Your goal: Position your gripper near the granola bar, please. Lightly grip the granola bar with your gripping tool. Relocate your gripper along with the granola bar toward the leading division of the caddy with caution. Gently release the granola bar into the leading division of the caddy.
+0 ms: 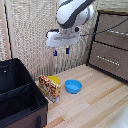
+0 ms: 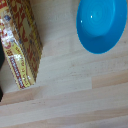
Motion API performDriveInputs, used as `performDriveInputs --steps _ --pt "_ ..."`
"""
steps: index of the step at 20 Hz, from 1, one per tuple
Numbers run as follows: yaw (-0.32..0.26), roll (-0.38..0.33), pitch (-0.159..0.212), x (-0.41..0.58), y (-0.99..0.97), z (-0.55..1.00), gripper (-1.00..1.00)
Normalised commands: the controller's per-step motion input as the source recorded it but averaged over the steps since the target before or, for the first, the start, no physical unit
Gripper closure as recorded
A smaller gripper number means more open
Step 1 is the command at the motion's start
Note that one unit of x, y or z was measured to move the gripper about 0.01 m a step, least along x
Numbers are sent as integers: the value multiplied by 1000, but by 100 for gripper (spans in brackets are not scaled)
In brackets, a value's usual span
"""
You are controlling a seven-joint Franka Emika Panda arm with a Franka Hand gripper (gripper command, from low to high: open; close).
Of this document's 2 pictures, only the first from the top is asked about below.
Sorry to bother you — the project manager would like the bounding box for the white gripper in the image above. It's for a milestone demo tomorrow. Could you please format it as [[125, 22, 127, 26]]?
[[45, 28, 81, 57]]

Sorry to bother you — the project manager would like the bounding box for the yellow bowl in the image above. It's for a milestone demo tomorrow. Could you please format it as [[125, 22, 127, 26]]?
[[46, 75, 62, 86]]

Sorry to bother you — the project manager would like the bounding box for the beige woven folding screen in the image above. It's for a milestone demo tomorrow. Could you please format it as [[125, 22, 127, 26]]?
[[0, 0, 102, 82]]

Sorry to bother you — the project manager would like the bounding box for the blue bowl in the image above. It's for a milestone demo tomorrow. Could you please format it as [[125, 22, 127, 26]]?
[[64, 79, 83, 95]]

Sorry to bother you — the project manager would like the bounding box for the brown drawer cabinet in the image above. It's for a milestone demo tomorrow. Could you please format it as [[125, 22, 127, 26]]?
[[86, 9, 128, 83]]

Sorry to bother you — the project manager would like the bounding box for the black fabric storage box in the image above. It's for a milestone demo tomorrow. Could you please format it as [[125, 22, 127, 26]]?
[[0, 57, 50, 128]]

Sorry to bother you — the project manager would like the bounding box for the black cable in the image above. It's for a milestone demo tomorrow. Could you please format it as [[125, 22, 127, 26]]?
[[79, 17, 128, 37]]

